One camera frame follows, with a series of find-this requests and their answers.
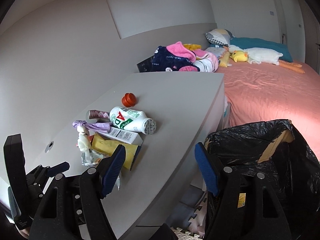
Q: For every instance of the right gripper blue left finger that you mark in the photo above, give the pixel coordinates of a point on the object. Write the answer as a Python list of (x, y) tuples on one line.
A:
[(110, 170)]

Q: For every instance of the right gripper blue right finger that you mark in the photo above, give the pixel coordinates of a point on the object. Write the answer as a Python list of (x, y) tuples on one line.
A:
[(207, 171)]

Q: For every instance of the yellow snack bag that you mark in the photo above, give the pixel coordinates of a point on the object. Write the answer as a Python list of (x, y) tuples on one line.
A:
[(107, 147)]

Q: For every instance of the white tissue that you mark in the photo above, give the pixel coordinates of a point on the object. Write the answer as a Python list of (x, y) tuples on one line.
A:
[(83, 141)]

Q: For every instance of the white barcode carton box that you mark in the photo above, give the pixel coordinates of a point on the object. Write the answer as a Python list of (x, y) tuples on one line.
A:
[(124, 136)]

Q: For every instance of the purple wrapper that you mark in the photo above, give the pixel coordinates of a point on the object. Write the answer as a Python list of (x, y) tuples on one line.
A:
[(97, 127)]

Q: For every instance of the white AD drink bottle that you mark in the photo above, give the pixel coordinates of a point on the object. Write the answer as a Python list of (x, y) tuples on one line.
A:
[(132, 120)]

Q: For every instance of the orange round plastic cap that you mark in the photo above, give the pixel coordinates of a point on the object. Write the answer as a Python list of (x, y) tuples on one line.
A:
[(129, 100)]

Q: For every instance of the black trash bag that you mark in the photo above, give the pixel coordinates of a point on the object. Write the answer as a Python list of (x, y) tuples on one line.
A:
[(275, 199)]

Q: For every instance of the cardboard trash box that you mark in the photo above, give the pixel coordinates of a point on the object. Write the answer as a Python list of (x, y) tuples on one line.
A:
[(285, 136)]

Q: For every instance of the white bedroom door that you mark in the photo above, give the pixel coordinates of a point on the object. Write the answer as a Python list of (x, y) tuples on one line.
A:
[(291, 27)]

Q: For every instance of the silver foil wrapper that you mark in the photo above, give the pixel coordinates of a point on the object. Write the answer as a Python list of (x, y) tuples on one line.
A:
[(91, 158)]

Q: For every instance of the foam puzzle floor mat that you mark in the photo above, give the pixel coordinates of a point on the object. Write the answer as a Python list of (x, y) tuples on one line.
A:
[(188, 217)]

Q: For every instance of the grey bedside cabinet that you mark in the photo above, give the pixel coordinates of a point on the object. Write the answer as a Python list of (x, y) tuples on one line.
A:
[(186, 107)]

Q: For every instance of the pink bed sheet mattress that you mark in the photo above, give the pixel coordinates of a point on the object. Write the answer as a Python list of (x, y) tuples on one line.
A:
[(261, 92)]

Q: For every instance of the yellow corn plush toy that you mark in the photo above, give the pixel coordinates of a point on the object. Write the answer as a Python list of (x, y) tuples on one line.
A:
[(224, 59)]

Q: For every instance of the yellow duck plush toy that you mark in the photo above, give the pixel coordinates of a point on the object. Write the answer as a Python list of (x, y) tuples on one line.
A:
[(239, 56)]

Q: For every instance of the navy pink clothes pile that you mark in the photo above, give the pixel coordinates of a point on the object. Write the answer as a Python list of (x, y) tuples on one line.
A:
[(178, 57)]

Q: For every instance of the white goose plush toy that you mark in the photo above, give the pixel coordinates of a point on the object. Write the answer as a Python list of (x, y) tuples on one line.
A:
[(270, 56)]

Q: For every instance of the teal pillow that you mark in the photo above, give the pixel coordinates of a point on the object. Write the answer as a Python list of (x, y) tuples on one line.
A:
[(246, 43)]

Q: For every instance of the checked grey yellow pillow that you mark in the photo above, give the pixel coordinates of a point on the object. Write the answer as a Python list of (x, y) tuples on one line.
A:
[(219, 37)]

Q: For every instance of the black wall socket panel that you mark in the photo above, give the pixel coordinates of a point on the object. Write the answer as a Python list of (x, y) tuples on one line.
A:
[(145, 65)]

